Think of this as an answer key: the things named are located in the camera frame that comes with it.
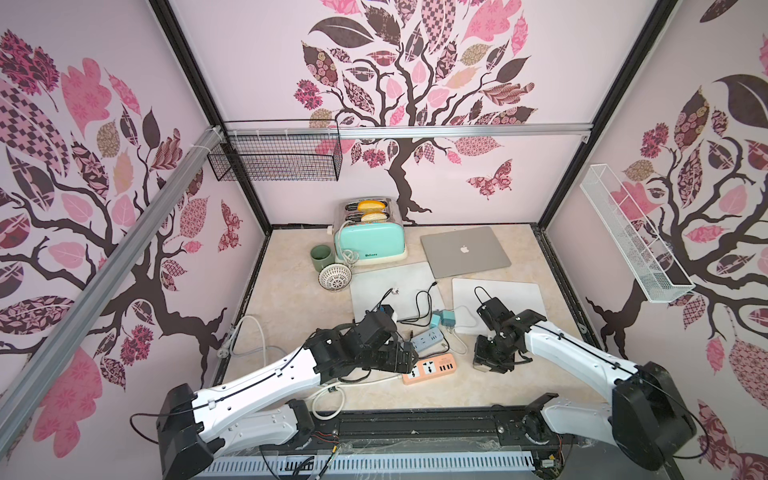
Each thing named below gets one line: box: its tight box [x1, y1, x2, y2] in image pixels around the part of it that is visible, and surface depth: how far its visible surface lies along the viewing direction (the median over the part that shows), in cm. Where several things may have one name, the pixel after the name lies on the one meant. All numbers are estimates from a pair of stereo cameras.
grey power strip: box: [411, 328, 444, 352], surface depth 89 cm
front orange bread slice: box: [361, 212, 387, 222], surface depth 100 cm
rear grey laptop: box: [420, 226, 512, 279], surface depth 115 cm
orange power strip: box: [402, 353, 457, 385], surface depth 83 cm
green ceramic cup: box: [310, 244, 335, 272], surface depth 106 cm
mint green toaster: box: [334, 196, 408, 267], surface depth 102 cm
